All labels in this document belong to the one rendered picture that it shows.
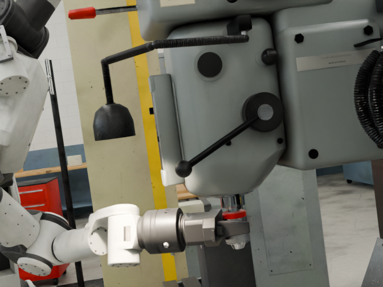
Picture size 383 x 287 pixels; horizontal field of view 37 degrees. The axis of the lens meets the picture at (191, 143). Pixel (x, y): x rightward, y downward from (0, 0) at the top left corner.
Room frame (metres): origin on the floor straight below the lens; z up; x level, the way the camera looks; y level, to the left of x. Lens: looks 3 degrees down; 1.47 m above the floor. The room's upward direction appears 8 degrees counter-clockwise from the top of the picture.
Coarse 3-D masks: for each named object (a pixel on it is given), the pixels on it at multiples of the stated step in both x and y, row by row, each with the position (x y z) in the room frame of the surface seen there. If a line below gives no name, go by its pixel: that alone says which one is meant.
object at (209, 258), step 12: (204, 252) 1.41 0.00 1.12; (216, 252) 1.41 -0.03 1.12; (228, 252) 1.41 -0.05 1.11; (240, 252) 1.41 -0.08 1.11; (204, 264) 1.45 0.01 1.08; (216, 264) 1.41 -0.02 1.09; (228, 264) 1.41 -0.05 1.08; (240, 264) 1.41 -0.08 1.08; (252, 264) 1.41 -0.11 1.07; (204, 276) 1.50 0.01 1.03; (216, 276) 1.41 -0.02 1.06; (228, 276) 1.41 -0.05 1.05; (240, 276) 1.41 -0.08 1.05; (252, 276) 1.41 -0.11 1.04
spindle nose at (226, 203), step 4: (240, 196) 1.08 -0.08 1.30; (244, 196) 1.10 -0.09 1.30; (224, 200) 1.09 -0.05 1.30; (228, 200) 1.08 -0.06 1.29; (232, 200) 1.08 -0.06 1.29; (244, 200) 1.09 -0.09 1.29; (224, 204) 1.09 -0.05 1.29; (228, 204) 1.08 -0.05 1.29; (232, 204) 1.08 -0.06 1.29; (236, 204) 1.08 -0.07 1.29; (244, 204) 1.09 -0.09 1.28
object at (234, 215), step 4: (224, 212) 1.10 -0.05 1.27; (228, 212) 1.10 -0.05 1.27; (236, 212) 1.09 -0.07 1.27; (240, 212) 1.08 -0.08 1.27; (244, 212) 1.09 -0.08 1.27; (224, 216) 1.09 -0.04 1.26; (228, 216) 1.08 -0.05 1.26; (232, 216) 1.08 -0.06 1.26; (236, 216) 1.08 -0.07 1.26; (240, 216) 1.08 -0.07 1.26; (244, 216) 1.09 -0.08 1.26
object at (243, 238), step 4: (224, 220) 1.09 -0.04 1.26; (228, 220) 1.08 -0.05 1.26; (232, 220) 1.08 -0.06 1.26; (236, 220) 1.08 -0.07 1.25; (240, 220) 1.08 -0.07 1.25; (244, 220) 1.09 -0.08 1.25; (232, 236) 1.08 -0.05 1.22; (236, 236) 1.08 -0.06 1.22; (240, 236) 1.08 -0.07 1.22; (244, 236) 1.08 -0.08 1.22; (248, 236) 1.10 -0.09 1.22; (228, 240) 1.09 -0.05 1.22; (232, 240) 1.08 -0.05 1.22; (236, 240) 1.08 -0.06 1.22; (240, 240) 1.08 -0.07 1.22; (244, 240) 1.08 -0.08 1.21; (248, 240) 1.09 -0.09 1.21; (232, 244) 1.08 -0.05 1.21; (236, 244) 1.08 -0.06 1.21
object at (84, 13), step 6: (126, 6) 1.18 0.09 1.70; (132, 6) 1.18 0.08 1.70; (72, 12) 1.15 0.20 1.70; (78, 12) 1.16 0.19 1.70; (84, 12) 1.16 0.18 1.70; (90, 12) 1.16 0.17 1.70; (96, 12) 1.17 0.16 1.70; (102, 12) 1.17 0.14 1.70; (108, 12) 1.17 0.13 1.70; (114, 12) 1.17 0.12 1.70; (120, 12) 1.18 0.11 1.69; (72, 18) 1.16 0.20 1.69; (78, 18) 1.16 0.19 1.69; (84, 18) 1.17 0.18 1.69; (90, 18) 1.17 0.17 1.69
